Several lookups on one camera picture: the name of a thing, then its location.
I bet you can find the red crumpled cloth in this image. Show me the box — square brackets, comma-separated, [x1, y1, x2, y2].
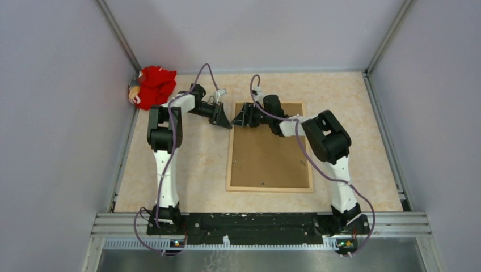
[128, 66, 177, 111]

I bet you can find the brown frame backing board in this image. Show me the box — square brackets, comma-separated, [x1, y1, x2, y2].
[230, 102, 311, 189]

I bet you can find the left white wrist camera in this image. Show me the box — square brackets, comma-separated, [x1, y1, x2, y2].
[213, 88, 227, 104]

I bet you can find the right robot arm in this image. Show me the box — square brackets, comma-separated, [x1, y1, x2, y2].
[232, 95, 369, 236]

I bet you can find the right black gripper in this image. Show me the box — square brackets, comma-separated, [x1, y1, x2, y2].
[231, 103, 273, 128]

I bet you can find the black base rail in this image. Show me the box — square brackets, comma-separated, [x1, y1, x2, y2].
[146, 212, 369, 246]

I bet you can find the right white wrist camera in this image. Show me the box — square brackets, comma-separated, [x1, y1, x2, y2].
[252, 86, 264, 105]

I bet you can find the wooden picture frame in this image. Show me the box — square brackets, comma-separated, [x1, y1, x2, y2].
[225, 100, 315, 194]

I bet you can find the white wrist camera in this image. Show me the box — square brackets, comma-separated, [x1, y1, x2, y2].
[213, 88, 227, 104]
[252, 86, 264, 105]

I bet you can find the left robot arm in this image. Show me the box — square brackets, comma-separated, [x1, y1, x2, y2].
[147, 84, 233, 234]

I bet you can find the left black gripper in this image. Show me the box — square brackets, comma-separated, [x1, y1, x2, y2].
[188, 101, 232, 129]

